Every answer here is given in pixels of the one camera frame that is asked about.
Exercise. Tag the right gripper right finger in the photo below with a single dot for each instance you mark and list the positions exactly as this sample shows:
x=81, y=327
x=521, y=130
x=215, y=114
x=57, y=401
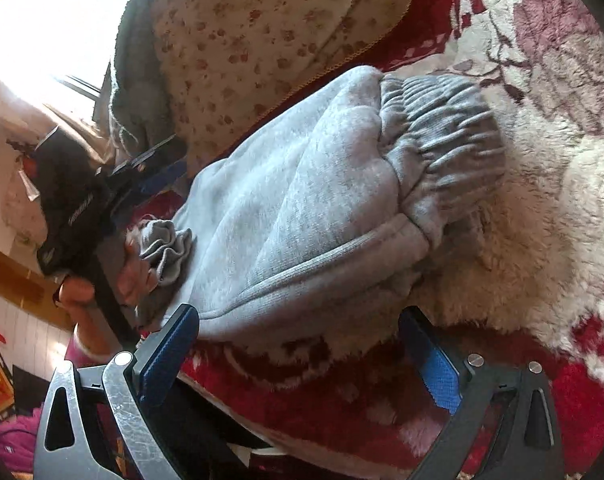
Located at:
x=526, y=443

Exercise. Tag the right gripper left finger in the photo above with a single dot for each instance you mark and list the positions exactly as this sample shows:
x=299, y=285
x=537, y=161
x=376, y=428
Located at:
x=128, y=385

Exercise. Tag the light grey sweatpants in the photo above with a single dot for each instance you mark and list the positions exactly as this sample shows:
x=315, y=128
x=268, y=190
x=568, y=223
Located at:
x=330, y=212

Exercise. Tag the person's left hand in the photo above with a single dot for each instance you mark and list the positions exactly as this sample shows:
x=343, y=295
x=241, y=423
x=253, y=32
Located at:
x=75, y=295

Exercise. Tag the grey-green fleece jacket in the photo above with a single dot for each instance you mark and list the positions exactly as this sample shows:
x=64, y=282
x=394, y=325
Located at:
x=139, y=106

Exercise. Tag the red white floral blanket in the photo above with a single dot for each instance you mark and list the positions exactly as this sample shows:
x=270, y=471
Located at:
x=534, y=291

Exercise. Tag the floral beige quilt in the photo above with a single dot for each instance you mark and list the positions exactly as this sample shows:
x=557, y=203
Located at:
x=228, y=63

